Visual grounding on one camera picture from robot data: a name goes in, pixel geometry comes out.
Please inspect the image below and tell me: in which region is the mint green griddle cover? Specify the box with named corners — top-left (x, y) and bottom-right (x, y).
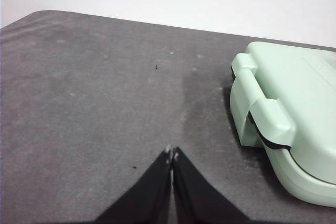
top-left (230, 41), bottom-right (336, 185)

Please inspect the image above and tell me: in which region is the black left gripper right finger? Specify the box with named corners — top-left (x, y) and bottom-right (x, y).
top-left (172, 146), bottom-right (250, 221)

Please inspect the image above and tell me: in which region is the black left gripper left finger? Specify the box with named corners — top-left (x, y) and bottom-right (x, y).
top-left (96, 144), bottom-right (173, 221)

